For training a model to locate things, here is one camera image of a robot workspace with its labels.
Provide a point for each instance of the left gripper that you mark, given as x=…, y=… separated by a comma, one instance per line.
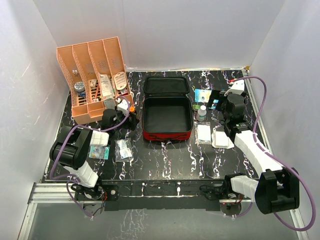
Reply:
x=131, y=125

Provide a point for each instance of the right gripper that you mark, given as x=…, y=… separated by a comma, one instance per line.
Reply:
x=215, y=95

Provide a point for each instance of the clear bag of plasters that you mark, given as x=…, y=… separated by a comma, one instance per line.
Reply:
x=123, y=150

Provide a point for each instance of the white bottle green label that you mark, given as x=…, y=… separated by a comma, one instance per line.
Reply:
x=201, y=113

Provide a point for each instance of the green wind oil box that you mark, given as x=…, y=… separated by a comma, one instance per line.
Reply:
x=195, y=107

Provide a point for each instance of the teal bandage packet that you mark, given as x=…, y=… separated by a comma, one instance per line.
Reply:
x=99, y=152

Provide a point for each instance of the gauze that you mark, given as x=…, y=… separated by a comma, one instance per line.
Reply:
x=203, y=133

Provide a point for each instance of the red black medicine case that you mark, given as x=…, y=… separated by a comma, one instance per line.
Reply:
x=167, y=111

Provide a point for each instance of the white gauze pad pack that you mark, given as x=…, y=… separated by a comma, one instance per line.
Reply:
x=221, y=140

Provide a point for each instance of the brown bottle orange cap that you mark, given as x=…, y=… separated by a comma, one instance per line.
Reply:
x=132, y=112

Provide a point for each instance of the blue cotton swab bag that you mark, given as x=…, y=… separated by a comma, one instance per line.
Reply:
x=202, y=95

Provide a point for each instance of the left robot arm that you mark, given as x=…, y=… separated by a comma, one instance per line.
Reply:
x=71, y=147

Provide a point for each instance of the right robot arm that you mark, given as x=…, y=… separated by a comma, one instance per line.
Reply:
x=277, y=189

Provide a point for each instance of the white medicine box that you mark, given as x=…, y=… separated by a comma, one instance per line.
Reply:
x=106, y=86

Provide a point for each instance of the small medicine boxes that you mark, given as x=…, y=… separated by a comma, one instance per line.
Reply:
x=95, y=90

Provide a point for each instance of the oval blister card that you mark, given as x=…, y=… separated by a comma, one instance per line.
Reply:
x=120, y=80

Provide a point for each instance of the orange plastic file organizer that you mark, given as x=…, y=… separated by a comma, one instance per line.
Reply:
x=82, y=65

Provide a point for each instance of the round blue tin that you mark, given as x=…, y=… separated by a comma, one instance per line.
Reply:
x=80, y=89

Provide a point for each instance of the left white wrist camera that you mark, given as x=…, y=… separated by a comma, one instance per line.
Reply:
x=122, y=105

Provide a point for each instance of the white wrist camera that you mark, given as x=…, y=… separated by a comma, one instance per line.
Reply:
x=122, y=105
x=237, y=87

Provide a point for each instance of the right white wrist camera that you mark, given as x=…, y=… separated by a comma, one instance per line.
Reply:
x=237, y=87

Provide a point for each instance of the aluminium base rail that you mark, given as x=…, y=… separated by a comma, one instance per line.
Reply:
x=141, y=211

